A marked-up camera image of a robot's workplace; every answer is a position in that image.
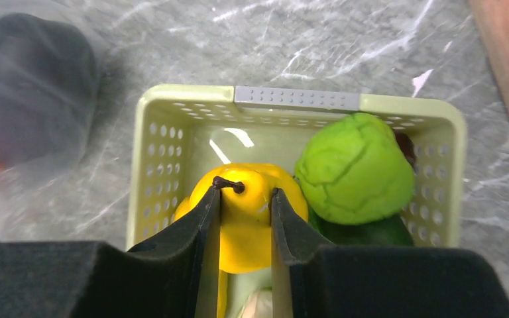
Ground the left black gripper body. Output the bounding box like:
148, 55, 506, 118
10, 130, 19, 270
0, 13, 99, 167

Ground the dark green avocado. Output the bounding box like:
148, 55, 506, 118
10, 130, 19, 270
308, 209, 415, 246

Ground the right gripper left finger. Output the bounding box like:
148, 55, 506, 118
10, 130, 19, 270
0, 188, 221, 317

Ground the small yellow pepper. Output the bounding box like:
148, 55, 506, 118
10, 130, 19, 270
175, 163, 308, 274

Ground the clear orange zip bag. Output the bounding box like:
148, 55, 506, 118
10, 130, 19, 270
0, 1, 107, 238

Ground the dark red fruit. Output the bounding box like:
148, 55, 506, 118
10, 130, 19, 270
394, 132, 416, 167

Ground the light green pepper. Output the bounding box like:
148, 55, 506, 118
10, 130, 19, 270
294, 113, 416, 225

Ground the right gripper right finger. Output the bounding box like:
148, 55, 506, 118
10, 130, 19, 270
271, 189, 509, 317

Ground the green plastic basket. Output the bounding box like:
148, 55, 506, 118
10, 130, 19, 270
125, 84, 468, 318

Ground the white cauliflower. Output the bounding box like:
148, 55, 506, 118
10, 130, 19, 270
237, 288, 273, 318

